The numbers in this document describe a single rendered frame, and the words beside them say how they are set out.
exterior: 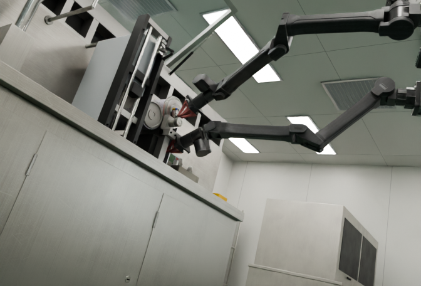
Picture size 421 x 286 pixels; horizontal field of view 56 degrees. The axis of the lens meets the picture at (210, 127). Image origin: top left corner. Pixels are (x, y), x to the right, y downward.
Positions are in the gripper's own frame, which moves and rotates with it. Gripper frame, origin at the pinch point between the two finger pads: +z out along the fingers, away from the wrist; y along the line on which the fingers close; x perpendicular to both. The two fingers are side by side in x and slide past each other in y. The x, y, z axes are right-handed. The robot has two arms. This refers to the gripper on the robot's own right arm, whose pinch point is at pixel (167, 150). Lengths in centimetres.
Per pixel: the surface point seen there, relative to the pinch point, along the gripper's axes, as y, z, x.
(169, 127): -9.6, -8.8, 3.6
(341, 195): 443, -2, 141
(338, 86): 221, -73, 155
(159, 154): -11.2, -3.2, -9.1
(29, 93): -84, -18, -34
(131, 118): -38.3, -11.4, -10.4
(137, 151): -46, -19, -33
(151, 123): -16.9, -4.5, 3.6
